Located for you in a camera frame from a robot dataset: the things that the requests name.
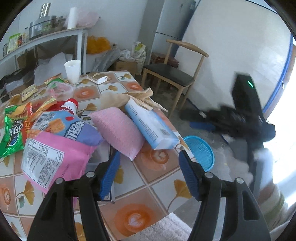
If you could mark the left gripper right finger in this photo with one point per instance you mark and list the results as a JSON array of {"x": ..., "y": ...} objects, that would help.
[{"x": 232, "y": 201}]

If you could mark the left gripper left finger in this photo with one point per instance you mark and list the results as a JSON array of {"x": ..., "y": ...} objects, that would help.
[{"x": 55, "y": 217}]

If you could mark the pink blue cracker bag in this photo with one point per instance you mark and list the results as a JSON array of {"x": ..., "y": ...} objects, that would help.
[{"x": 59, "y": 145}]

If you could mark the white charger cable box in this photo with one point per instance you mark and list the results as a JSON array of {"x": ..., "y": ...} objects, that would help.
[{"x": 85, "y": 116}]

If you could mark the white red-capped milk bottle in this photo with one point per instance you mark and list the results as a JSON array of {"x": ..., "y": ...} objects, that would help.
[{"x": 71, "y": 105}]

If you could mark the white towel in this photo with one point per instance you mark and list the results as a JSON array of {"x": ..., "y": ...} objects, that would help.
[{"x": 169, "y": 228}]

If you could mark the blue plastic basket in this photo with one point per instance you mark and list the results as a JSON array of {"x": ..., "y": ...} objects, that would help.
[{"x": 202, "y": 151}]

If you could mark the green chip bag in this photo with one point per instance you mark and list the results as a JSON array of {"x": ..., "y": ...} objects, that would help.
[{"x": 12, "y": 141}]

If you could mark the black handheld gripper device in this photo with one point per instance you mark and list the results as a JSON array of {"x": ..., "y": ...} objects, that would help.
[{"x": 245, "y": 120}]

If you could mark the pink sponge cloth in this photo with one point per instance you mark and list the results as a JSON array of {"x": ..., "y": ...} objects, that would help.
[{"x": 119, "y": 131}]

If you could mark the red snack bag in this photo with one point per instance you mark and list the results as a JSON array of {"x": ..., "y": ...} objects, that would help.
[{"x": 27, "y": 120}]

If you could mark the light blue tissue pack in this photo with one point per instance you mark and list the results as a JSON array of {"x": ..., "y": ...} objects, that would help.
[{"x": 152, "y": 127}]

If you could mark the yellow snack packet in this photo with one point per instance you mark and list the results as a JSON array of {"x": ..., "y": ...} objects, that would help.
[{"x": 28, "y": 92}]

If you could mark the small green wrapper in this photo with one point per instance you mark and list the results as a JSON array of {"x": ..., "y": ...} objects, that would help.
[{"x": 54, "y": 80}]

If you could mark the gold cigarette box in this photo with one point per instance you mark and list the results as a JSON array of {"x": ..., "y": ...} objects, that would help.
[{"x": 97, "y": 78}]

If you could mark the crumpled brown paper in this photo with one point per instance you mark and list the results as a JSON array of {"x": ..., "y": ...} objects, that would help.
[{"x": 142, "y": 98}]

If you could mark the white paper cup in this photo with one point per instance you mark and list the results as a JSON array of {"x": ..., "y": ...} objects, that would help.
[{"x": 73, "y": 70}]

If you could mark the wooden chair black seat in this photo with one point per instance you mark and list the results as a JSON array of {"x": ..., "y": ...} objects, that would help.
[{"x": 172, "y": 75}]

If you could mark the metal pot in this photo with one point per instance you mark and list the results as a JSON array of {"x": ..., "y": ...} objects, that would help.
[{"x": 41, "y": 25}]

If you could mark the paper towel roll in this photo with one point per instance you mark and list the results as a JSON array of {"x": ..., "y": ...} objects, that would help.
[{"x": 72, "y": 18}]

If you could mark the grey refrigerator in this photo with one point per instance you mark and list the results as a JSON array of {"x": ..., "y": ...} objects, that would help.
[{"x": 164, "y": 20}]

